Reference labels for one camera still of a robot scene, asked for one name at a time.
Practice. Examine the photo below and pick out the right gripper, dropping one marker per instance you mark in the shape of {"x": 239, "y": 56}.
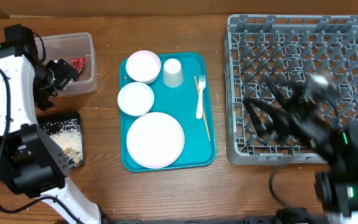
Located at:
{"x": 288, "y": 112}

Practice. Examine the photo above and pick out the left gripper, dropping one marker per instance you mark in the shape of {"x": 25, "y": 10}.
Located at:
{"x": 64, "y": 71}

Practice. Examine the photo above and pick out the red snack wrapper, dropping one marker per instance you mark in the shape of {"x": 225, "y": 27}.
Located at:
{"x": 78, "y": 64}

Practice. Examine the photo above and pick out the white plastic fork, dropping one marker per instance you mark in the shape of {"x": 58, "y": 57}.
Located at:
{"x": 201, "y": 87}

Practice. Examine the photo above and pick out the white bowl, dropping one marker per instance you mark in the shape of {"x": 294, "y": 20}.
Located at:
{"x": 135, "y": 99}

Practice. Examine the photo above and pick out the wooden chopstick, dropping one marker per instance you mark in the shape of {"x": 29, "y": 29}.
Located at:
{"x": 203, "y": 114}

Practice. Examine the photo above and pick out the pink bowl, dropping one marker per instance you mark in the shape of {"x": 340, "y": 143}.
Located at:
{"x": 143, "y": 66}

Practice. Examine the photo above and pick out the white plastic cup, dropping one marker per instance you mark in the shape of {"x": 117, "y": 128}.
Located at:
{"x": 172, "y": 73}

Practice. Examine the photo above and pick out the white round plate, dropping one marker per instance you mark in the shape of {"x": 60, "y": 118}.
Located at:
{"x": 155, "y": 140}

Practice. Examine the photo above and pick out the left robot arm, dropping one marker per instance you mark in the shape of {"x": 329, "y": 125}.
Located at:
{"x": 32, "y": 163}

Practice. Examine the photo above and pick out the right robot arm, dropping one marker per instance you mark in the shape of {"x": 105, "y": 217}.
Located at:
{"x": 337, "y": 189}

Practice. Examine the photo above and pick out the grey dishwasher rack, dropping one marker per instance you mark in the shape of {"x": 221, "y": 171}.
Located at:
{"x": 285, "y": 48}

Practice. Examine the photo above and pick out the clear plastic bin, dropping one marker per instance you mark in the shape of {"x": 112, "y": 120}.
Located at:
{"x": 69, "y": 47}

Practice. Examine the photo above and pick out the black plastic tray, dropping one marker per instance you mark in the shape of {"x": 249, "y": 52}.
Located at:
{"x": 62, "y": 116}

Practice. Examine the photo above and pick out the spilled white rice pile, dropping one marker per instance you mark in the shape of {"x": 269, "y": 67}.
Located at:
{"x": 66, "y": 133}

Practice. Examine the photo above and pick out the peanut shells pile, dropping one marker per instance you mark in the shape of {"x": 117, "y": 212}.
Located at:
{"x": 74, "y": 157}

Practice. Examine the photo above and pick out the teal serving tray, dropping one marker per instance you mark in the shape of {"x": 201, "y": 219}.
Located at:
{"x": 180, "y": 102}

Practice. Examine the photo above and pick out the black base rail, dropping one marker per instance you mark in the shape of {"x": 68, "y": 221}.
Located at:
{"x": 191, "y": 221}

